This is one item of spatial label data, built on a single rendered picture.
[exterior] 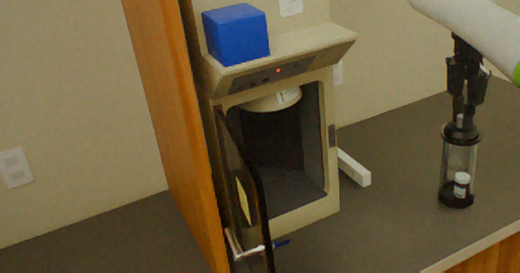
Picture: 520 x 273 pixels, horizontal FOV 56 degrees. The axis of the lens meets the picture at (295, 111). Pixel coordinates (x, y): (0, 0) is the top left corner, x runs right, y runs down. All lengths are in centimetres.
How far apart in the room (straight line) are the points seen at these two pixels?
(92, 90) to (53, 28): 20
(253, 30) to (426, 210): 77
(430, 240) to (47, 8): 115
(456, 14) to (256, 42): 40
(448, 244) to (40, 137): 114
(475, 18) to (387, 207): 67
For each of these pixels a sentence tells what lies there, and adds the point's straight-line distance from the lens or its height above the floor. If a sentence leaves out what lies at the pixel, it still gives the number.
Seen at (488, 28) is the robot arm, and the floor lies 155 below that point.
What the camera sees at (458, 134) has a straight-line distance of 135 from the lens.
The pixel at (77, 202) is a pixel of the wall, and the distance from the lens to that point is 165.
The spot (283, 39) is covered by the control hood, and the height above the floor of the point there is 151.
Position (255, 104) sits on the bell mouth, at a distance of 119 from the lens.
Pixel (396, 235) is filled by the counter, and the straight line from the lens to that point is 138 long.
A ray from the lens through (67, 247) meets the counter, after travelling 157.
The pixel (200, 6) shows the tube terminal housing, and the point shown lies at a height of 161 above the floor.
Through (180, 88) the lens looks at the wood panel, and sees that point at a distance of 96.
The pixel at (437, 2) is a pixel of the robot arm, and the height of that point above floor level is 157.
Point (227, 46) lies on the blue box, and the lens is 95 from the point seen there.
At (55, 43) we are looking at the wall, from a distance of 144.
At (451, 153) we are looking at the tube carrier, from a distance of 138.
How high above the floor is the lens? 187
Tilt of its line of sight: 28 degrees down
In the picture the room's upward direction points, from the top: 5 degrees counter-clockwise
